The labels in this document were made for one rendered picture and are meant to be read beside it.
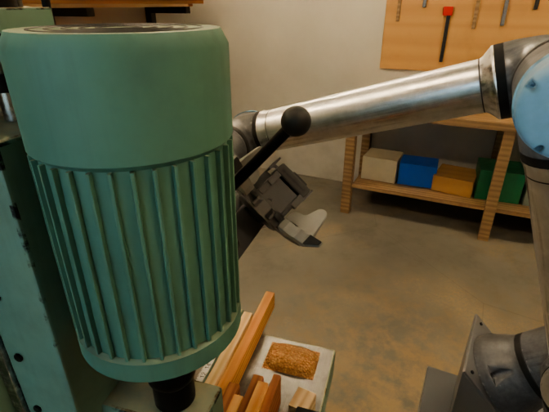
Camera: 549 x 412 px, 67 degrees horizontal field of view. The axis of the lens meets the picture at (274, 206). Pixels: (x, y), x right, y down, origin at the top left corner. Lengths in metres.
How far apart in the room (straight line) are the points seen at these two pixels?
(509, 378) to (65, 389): 0.87
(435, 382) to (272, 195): 0.91
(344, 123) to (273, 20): 3.20
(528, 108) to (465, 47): 2.99
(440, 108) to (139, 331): 0.56
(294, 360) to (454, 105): 0.53
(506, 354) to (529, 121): 0.64
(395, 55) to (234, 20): 1.49
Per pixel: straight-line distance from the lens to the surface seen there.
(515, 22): 3.54
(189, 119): 0.32
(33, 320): 0.50
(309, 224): 0.57
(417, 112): 0.74
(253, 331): 0.85
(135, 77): 0.30
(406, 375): 2.12
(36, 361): 0.55
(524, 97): 0.57
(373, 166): 3.36
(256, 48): 4.03
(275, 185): 0.60
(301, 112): 0.47
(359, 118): 0.76
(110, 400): 0.61
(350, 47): 3.70
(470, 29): 3.54
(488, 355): 1.10
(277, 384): 0.73
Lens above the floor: 1.52
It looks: 26 degrees down
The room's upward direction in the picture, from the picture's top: straight up
